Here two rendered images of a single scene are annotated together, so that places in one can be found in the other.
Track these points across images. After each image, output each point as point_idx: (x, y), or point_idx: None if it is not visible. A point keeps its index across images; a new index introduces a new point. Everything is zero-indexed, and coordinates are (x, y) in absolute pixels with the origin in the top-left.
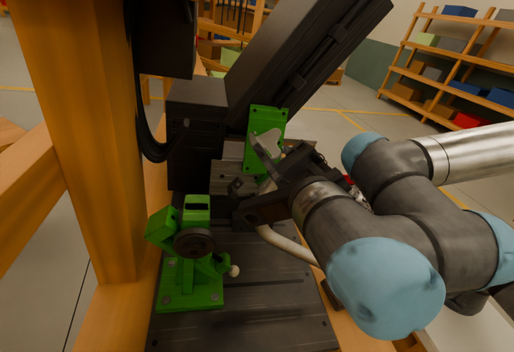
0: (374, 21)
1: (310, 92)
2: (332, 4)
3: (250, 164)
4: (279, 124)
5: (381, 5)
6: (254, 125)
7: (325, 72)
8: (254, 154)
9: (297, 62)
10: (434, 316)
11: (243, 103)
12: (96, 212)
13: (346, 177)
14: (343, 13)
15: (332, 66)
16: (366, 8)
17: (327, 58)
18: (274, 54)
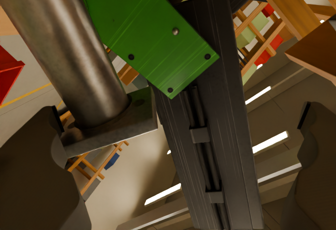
0: (195, 213)
1: (169, 130)
2: (243, 196)
3: None
4: (159, 76)
5: (204, 223)
6: (186, 39)
7: (181, 157)
8: (139, 2)
9: (218, 140)
10: None
11: (225, 45)
12: None
13: (7, 82)
14: (226, 198)
15: (183, 166)
16: (218, 222)
17: (195, 167)
18: (248, 124)
